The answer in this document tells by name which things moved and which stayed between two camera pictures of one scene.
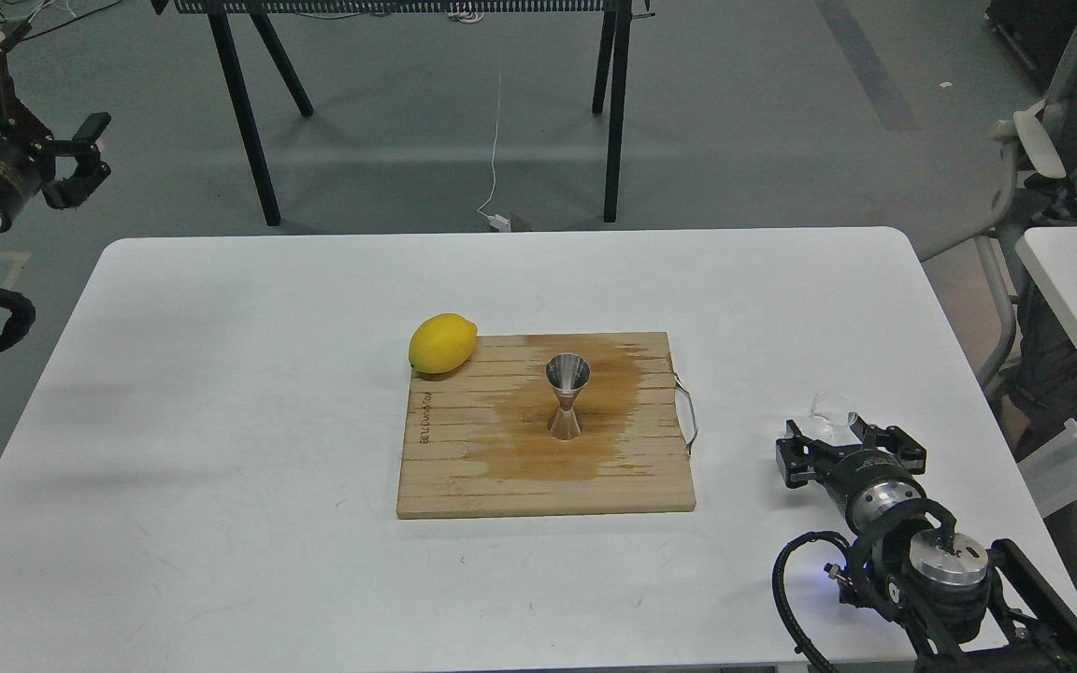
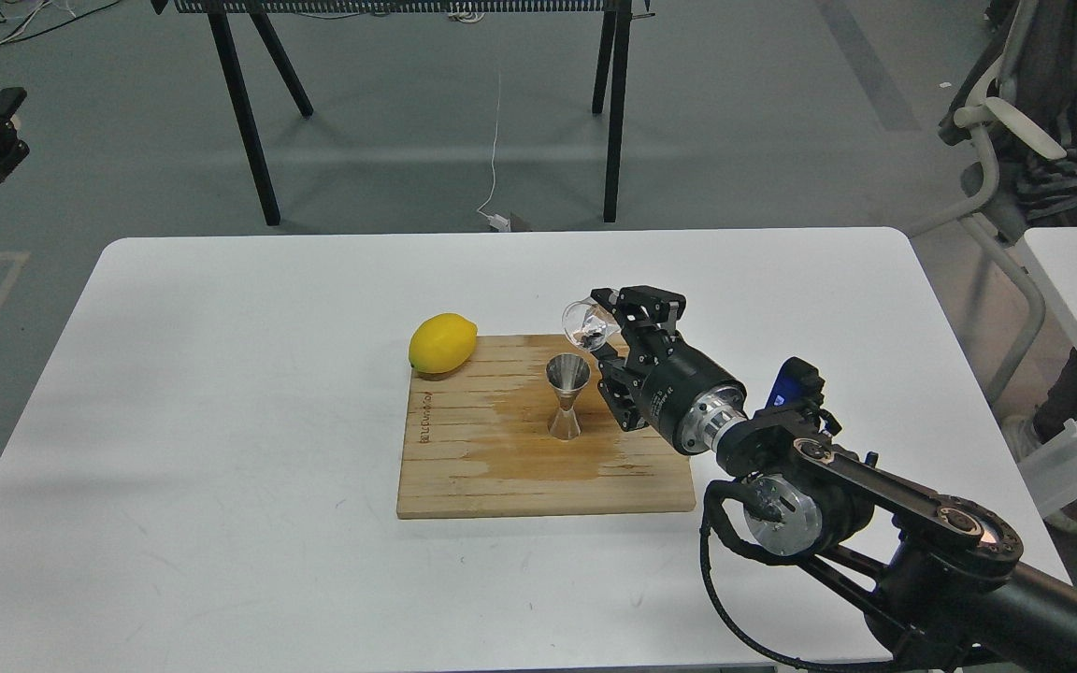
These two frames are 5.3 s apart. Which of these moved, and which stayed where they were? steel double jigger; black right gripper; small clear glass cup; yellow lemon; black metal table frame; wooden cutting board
Moved: small clear glass cup; black right gripper
Stayed: black metal table frame; steel double jigger; wooden cutting board; yellow lemon
